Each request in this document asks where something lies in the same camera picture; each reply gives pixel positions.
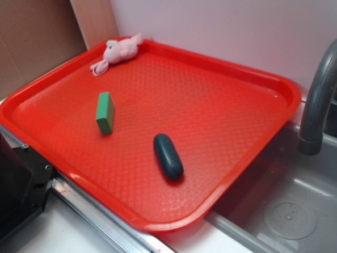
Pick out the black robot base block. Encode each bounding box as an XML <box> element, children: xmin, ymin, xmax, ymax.
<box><xmin>1</xmin><ymin>135</ymin><xmax>55</xmax><ymax>242</ymax></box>

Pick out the dark green plastic pickle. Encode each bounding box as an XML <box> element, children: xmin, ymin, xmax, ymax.
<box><xmin>153</xmin><ymin>133</ymin><xmax>184</xmax><ymax>181</ymax></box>

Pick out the red plastic tray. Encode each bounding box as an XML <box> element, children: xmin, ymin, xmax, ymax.
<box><xmin>1</xmin><ymin>40</ymin><xmax>302</xmax><ymax>233</ymax></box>

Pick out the green wooden block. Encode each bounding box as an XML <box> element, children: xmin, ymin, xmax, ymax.
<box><xmin>96</xmin><ymin>92</ymin><xmax>114</xmax><ymax>135</ymax></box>

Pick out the pink plush toy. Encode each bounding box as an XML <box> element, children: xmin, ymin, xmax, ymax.
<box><xmin>90</xmin><ymin>33</ymin><xmax>144</xmax><ymax>76</ymax></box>

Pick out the grey toy sink basin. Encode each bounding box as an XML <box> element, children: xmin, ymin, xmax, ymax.
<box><xmin>205</xmin><ymin>108</ymin><xmax>336</xmax><ymax>252</ymax></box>

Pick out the grey toy faucet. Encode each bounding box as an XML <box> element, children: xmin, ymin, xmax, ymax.
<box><xmin>297</xmin><ymin>40</ymin><xmax>336</xmax><ymax>155</ymax></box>

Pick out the brown cardboard panel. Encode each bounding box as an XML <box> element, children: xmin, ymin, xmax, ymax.
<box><xmin>1</xmin><ymin>1</ymin><xmax>86</xmax><ymax>99</ymax></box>

